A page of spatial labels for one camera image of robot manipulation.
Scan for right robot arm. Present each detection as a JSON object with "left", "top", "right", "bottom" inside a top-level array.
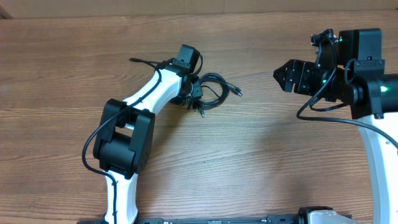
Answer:
[{"left": 273, "top": 28, "right": 397, "bottom": 223}]

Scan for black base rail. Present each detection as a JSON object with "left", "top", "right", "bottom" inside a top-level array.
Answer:
[{"left": 77, "top": 213, "right": 354, "bottom": 224}]

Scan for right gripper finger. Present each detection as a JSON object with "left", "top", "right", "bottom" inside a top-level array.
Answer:
[
  {"left": 273, "top": 73, "right": 294, "bottom": 92},
  {"left": 273, "top": 59, "right": 296, "bottom": 78}
]

